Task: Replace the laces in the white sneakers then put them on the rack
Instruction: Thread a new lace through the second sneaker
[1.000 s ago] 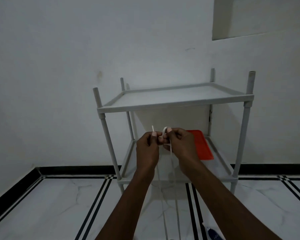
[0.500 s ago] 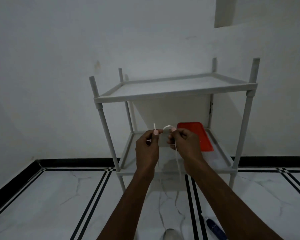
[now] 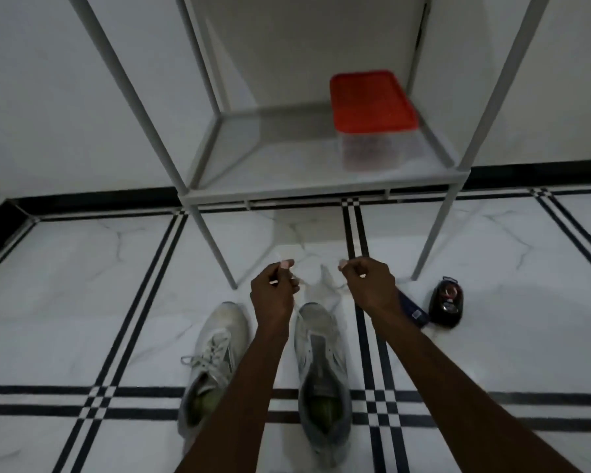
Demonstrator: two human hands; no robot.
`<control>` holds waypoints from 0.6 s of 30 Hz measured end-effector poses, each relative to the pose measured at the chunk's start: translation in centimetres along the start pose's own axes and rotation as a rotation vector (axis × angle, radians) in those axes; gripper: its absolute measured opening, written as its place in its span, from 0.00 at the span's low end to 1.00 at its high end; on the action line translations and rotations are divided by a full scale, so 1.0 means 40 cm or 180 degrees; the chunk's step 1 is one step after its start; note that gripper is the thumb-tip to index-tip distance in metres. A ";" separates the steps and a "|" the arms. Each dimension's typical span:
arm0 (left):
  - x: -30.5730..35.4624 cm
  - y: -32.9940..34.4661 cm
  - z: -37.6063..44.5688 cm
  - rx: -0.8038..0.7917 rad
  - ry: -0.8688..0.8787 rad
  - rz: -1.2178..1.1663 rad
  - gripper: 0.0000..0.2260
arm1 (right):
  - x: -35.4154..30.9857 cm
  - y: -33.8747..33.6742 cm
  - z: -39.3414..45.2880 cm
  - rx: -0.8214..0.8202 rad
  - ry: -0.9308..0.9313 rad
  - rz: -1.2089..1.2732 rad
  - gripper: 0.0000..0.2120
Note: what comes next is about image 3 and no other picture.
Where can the white shoelace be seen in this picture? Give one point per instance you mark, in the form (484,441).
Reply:
(325,283)
(204,362)

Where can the person's right forearm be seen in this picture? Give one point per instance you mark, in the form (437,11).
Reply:
(473,399)

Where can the black shoe polish container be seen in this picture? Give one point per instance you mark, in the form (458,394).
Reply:
(446,302)

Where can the person's left hand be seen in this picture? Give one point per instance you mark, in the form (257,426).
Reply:
(273,300)

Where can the dark blue spray bottle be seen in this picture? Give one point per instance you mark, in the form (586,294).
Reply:
(413,310)

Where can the grey metal shelf rack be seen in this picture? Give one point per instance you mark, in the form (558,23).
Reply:
(300,187)

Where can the person's right hand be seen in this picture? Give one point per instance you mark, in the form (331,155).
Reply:
(374,290)

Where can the person's left forearm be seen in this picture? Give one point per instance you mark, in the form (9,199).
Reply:
(231,408)

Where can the red plastic lid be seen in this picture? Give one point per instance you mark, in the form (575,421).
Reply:
(372,100)

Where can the white sneaker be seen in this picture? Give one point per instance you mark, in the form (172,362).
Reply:
(221,325)
(325,379)

